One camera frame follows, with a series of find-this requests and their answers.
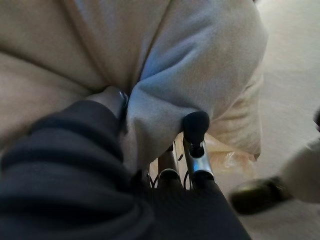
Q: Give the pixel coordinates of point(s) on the white fringed cushion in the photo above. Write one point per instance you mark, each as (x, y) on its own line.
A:
(175, 55)

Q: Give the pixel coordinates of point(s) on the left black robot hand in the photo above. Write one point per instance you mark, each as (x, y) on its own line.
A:
(75, 175)

